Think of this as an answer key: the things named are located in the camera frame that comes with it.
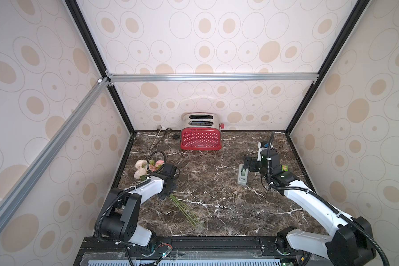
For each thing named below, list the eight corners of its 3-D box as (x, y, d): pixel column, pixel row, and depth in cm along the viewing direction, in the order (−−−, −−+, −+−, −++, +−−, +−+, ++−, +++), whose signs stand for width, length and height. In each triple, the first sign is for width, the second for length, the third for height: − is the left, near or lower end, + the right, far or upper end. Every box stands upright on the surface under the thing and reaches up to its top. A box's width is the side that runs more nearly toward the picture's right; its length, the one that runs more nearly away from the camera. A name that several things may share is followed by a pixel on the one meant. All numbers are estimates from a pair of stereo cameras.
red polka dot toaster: (183, 151, 111) (180, 132, 97) (185, 132, 122) (182, 112, 108) (221, 151, 111) (224, 132, 97) (219, 132, 123) (222, 112, 108)
